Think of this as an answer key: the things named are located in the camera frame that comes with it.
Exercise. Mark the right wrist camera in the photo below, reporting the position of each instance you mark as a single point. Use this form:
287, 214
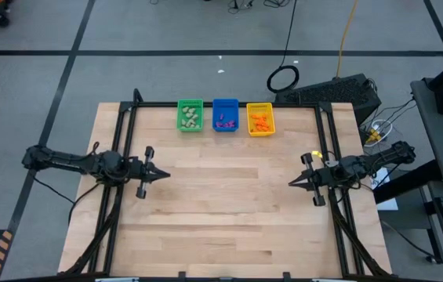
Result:
329, 174

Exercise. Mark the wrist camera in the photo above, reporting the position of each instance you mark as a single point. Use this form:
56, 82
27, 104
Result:
133, 168
329, 174

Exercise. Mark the blue plastic basket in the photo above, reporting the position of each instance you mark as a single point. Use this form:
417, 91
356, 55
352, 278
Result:
225, 109

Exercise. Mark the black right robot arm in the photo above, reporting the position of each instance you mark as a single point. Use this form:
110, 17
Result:
378, 160

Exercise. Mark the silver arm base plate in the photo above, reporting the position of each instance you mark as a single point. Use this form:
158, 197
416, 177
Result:
331, 163

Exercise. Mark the black table edge bracket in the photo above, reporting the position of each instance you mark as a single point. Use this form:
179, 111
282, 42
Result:
286, 276
182, 276

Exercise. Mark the white paper sheet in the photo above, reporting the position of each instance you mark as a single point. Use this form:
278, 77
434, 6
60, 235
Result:
385, 201

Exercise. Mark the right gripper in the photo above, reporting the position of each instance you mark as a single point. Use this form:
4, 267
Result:
312, 178

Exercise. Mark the yellow plastic basket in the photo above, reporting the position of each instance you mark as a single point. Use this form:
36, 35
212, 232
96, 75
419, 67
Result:
272, 111

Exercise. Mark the yellow tag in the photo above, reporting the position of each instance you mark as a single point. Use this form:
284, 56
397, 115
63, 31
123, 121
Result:
316, 154

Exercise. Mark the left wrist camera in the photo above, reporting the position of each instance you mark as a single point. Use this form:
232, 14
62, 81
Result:
133, 168

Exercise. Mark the black computer tower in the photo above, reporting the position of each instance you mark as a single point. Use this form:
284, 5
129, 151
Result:
331, 92

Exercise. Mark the green plastic basket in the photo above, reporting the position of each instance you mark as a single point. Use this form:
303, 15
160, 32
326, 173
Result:
190, 129

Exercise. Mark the silver aluminium bar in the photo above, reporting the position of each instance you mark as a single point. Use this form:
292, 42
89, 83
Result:
117, 280
332, 280

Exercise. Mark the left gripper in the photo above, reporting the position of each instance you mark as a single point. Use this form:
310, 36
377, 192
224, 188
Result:
145, 172

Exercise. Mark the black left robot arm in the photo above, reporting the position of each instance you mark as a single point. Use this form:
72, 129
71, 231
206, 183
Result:
72, 162

